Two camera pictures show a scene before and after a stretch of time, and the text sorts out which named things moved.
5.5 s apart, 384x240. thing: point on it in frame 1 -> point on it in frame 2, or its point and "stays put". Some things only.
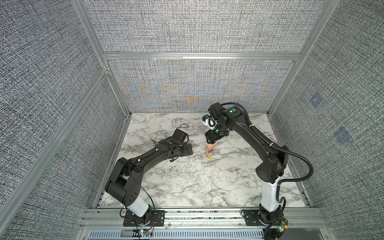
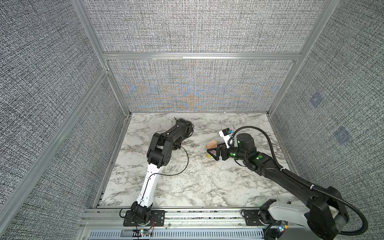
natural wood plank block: [210, 145] stays put
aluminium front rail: [201, 223] stays put
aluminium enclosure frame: [107, 57] stays put
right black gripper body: [216, 133] -> [235, 153]
